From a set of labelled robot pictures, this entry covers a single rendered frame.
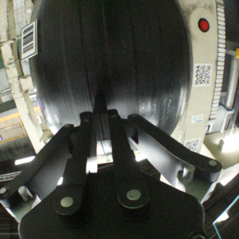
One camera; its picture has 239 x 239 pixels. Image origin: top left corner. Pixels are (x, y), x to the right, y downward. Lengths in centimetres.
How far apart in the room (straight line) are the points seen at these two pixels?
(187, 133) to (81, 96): 45
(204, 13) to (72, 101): 44
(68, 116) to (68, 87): 5
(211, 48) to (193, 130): 30
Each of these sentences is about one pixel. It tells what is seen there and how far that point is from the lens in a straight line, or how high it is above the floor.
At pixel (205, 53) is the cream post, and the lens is 51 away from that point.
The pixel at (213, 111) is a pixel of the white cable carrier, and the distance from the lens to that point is 63.
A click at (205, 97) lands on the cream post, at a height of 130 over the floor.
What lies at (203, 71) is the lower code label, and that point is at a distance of 51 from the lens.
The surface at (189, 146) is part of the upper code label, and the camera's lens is 64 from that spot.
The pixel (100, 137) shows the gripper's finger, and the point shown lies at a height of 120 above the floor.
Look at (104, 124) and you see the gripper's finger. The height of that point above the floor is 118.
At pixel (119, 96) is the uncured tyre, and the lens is 22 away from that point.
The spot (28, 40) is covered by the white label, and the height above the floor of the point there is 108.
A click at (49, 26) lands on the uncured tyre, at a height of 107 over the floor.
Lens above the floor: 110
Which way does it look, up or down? 30 degrees up
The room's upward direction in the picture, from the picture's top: 174 degrees clockwise
